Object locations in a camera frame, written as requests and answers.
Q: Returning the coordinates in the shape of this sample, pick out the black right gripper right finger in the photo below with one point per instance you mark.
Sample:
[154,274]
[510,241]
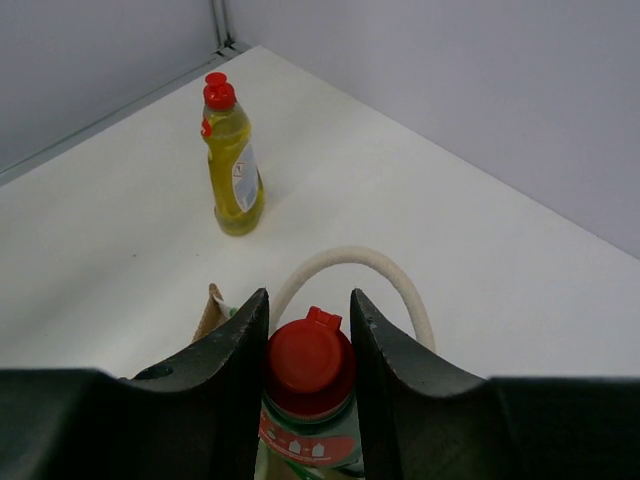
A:
[422,417]

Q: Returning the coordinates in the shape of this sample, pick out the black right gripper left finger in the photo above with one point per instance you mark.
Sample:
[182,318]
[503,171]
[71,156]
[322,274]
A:
[194,415]

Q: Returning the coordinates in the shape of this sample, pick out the dark bottle red cap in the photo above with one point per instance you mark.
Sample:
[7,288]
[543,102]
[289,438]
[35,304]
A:
[309,418]

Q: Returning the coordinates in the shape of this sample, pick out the small brown bottle red cap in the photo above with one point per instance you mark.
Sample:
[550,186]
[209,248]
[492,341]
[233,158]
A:
[235,178]

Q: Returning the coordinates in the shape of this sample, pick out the brown canvas tote bag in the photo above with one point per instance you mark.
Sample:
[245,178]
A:
[349,258]

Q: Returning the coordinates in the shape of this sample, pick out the left aluminium frame post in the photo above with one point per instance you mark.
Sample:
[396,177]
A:
[228,45]

